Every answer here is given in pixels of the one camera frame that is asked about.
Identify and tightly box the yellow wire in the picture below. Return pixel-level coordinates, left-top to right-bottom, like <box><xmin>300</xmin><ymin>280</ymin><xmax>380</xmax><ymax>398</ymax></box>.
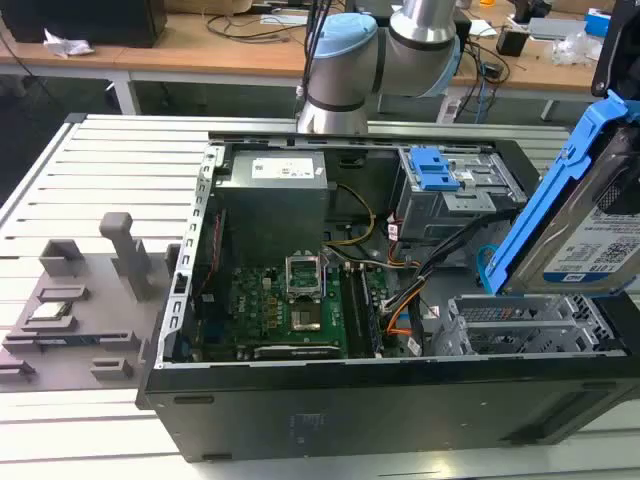
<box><xmin>322</xmin><ymin>183</ymin><xmax>378</xmax><ymax>248</ymax></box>

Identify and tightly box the green motherboard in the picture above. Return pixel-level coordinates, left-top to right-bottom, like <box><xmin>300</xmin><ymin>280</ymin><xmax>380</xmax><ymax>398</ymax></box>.
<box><xmin>198</xmin><ymin>263</ymin><xmax>397</xmax><ymax>359</ymax></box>

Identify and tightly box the RAM stick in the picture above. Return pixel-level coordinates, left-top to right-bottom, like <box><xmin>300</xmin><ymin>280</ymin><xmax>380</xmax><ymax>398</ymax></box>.
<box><xmin>358</xmin><ymin>265</ymin><xmax>385</xmax><ymax>354</ymax></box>

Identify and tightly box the wooden desk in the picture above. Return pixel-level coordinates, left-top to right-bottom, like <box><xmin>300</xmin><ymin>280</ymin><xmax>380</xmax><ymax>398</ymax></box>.
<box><xmin>0</xmin><ymin>0</ymin><xmax>640</xmax><ymax>121</ymax></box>

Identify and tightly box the black graphics card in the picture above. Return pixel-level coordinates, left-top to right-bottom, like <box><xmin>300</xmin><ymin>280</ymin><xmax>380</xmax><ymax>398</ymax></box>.
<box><xmin>252</xmin><ymin>342</ymin><xmax>347</xmax><ymax>361</ymax></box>

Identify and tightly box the grey parts rack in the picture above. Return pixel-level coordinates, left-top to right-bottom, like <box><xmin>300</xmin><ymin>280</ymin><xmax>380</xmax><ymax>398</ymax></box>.
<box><xmin>0</xmin><ymin>211</ymin><xmax>182</xmax><ymax>392</ymax></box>

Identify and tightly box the black PC case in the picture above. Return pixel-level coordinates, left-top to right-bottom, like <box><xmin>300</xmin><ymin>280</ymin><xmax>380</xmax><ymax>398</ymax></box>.
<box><xmin>135</xmin><ymin>130</ymin><xmax>640</xmax><ymax>464</ymax></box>

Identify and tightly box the metal perforated disk bay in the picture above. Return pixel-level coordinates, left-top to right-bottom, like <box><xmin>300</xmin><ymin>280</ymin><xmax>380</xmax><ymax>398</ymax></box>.
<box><xmin>431</xmin><ymin>293</ymin><xmax>627</xmax><ymax>357</ymax></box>

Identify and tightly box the black wire bundle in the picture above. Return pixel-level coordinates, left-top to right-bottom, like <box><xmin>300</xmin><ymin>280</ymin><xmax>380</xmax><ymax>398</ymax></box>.
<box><xmin>382</xmin><ymin>208</ymin><xmax>517</xmax><ymax>324</ymax></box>

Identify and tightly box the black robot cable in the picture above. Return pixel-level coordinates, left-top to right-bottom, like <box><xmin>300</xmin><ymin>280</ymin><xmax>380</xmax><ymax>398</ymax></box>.
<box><xmin>294</xmin><ymin>0</ymin><xmax>332</xmax><ymax>119</ymax></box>

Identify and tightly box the grey power supply unit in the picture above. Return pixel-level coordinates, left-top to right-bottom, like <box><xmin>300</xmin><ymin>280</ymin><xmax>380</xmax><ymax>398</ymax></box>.
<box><xmin>213</xmin><ymin>149</ymin><xmax>332</xmax><ymax>254</ymax></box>

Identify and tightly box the small black power adapter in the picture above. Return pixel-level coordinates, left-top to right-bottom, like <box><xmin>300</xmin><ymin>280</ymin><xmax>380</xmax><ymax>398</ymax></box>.
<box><xmin>495</xmin><ymin>26</ymin><xmax>529</xmax><ymax>57</ymax></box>

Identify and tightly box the crumpled white paper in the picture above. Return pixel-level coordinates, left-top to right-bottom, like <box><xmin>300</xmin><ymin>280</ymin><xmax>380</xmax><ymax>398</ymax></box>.
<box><xmin>43</xmin><ymin>28</ymin><xmax>95</xmax><ymax>58</ymax></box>

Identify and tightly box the silver CPU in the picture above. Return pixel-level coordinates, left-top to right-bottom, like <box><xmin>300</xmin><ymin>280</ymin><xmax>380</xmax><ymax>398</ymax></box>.
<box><xmin>29</xmin><ymin>301</ymin><xmax>70</xmax><ymax>322</ymax></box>

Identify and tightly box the metal socket cover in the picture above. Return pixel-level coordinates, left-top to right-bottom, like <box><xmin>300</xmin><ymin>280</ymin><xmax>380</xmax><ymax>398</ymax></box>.
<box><xmin>283</xmin><ymin>253</ymin><xmax>324</xmax><ymax>304</ymax></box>

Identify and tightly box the blue disk carrier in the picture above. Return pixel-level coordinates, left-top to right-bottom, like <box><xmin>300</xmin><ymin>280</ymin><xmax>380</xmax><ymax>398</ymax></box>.
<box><xmin>406</xmin><ymin>146</ymin><xmax>462</xmax><ymax>193</ymax></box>

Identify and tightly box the CPU socket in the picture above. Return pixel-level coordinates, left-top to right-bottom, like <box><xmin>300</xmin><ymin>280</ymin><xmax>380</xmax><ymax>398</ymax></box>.
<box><xmin>291</xmin><ymin>304</ymin><xmax>322</xmax><ymax>333</ymax></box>

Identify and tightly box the large black box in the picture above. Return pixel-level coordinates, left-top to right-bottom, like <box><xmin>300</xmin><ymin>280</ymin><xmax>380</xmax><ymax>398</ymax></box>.
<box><xmin>1</xmin><ymin>0</ymin><xmax>169</xmax><ymax>49</ymax></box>

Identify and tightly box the hard disk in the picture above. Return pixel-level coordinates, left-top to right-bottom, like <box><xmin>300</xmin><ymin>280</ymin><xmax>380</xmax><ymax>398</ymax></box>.
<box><xmin>483</xmin><ymin>88</ymin><xmax>640</xmax><ymax>297</ymax></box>

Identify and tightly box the clear plastic bag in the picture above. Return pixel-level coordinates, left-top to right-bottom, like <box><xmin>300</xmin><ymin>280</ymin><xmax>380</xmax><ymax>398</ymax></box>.
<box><xmin>551</xmin><ymin>31</ymin><xmax>604</xmax><ymax>67</ymax></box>

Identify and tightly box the blue wire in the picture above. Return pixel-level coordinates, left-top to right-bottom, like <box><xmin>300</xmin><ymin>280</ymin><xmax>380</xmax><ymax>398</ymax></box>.
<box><xmin>474</xmin><ymin>243</ymin><xmax>497</xmax><ymax>289</ymax></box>

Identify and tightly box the grey flat device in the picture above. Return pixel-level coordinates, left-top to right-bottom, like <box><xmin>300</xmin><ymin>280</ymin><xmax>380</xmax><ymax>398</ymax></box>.
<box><xmin>527</xmin><ymin>16</ymin><xmax>589</xmax><ymax>39</ymax></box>

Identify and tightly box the orange wire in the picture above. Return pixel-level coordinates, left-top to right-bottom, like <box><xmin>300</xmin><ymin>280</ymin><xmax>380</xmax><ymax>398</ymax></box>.
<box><xmin>386</xmin><ymin>294</ymin><xmax>417</xmax><ymax>337</ymax></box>

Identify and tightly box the blue cardboard box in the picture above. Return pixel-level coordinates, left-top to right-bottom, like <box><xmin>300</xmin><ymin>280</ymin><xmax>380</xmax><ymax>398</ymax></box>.
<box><xmin>584</xmin><ymin>10</ymin><xmax>614</xmax><ymax>39</ymax></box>

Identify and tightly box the black cable on desk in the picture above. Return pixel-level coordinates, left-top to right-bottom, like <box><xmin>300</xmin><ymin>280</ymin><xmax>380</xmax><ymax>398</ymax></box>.
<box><xmin>206</xmin><ymin>11</ymin><xmax>302</xmax><ymax>42</ymax></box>

